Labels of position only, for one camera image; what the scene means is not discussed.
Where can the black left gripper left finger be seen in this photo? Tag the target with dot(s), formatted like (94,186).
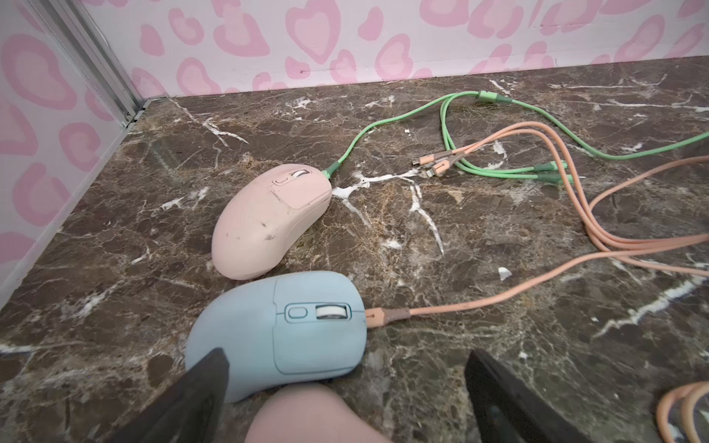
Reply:
(189,411)

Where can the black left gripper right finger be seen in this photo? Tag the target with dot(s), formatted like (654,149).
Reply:
(507,411)

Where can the pink wireless mouse near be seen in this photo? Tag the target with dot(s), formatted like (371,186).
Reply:
(309,413)

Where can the pink wireless mouse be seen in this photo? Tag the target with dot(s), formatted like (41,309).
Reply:
(309,413)
(265,218)

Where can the light blue wireless mouse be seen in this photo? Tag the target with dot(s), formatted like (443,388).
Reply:
(287,329)

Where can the pink wireless mouse far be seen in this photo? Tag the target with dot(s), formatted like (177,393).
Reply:
(265,218)

